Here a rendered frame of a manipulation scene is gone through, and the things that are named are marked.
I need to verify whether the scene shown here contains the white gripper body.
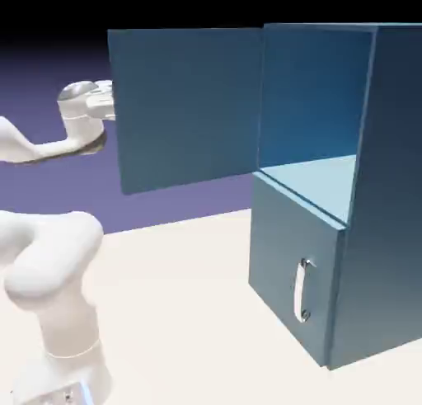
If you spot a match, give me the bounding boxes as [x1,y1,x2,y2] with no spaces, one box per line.
[86,93,116,121]

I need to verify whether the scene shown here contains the blue cabinet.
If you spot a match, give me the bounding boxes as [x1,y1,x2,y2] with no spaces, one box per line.
[248,22,422,372]

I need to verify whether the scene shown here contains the blue cabinet door without handle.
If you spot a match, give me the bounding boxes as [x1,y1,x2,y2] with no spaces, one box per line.
[107,27,265,195]

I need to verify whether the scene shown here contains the blue cabinet door with handle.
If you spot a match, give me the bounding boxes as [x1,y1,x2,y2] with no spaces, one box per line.
[248,171,347,369]

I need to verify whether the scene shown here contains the curved silver door handle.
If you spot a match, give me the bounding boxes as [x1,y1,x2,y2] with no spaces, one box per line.
[293,257,318,324]

